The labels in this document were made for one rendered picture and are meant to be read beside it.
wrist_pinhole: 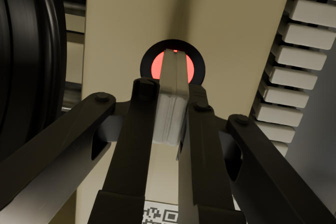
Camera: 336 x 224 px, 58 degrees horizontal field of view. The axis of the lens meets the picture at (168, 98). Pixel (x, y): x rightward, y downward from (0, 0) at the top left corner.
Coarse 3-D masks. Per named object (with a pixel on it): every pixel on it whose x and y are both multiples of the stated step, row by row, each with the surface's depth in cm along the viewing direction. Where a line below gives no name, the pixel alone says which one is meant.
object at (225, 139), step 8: (192, 88) 17; (200, 88) 17; (192, 96) 16; (200, 96) 16; (184, 120) 14; (216, 120) 14; (224, 120) 14; (184, 128) 14; (224, 128) 14; (184, 136) 14; (224, 136) 13; (224, 144) 13; (232, 144) 13; (224, 152) 14; (232, 152) 13; (240, 152) 13; (232, 160) 14; (240, 160) 14
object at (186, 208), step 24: (192, 120) 13; (192, 144) 11; (216, 144) 11; (192, 168) 10; (216, 168) 10; (192, 192) 9; (216, 192) 9; (192, 216) 8; (216, 216) 8; (240, 216) 8
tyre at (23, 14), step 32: (0, 0) 54; (32, 0) 53; (0, 32) 57; (32, 32) 56; (64, 32) 52; (0, 64) 59; (32, 64) 59; (64, 64) 54; (0, 96) 60; (32, 96) 60; (0, 128) 59; (32, 128) 59; (0, 160) 57
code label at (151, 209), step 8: (144, 208) 27; (152, 208) 27; (160, 208) 27; (168, 208) 27; (176, 208) 27; (144, 216) 27; (152, 216) 27; (160, 216) 27; (168, 216) 27; (176, 216) 27
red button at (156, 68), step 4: (156, 56) 21; (160, 56) 21; (156, 60) 21; (160, 60) 21; (188, 60) 21; (152, 64) 21; (156, 64) 21; (160, 64) 21; (188, 64) 21; (192, 64) 21; (152, 68) 21; (156, 68) 21; (160, 68) 21; (188, 68) 21; (192, 68) 21; (152, 72) 22; (156, 72) 21; (188, 72) 21; (192, 72) 21; (152, 76) 22; (156, 76) 21; (188, 76) 21; (188, 80) 22
